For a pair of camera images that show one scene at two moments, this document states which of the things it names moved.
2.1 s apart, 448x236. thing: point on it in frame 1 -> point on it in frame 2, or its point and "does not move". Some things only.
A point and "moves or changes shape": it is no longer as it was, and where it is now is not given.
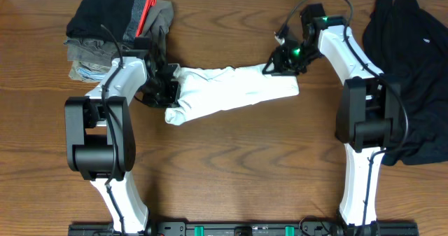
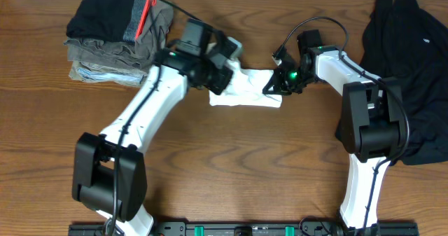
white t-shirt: [206, 88] moves or changes shape
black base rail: [247, 228] does not move
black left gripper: [171, 100] -> [224, 75]
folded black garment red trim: [123, 12] does not move
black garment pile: [409, 43] does not move
